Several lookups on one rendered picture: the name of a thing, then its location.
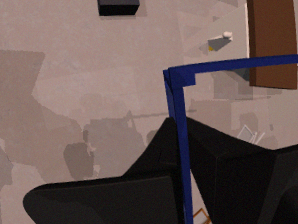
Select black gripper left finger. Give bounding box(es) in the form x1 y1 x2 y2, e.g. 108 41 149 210
23 116 185 224

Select navy glasses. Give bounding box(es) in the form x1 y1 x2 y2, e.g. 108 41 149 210
164 53 298 224

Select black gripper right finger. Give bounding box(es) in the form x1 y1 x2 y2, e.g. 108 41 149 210
186 116 298 224

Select black rectangular block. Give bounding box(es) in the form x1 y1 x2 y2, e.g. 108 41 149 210
97 0 140 16

